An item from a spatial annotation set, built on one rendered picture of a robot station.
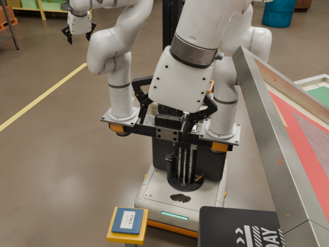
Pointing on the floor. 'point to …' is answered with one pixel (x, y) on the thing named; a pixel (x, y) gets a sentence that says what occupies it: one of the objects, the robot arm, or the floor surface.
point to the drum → (278, 13)
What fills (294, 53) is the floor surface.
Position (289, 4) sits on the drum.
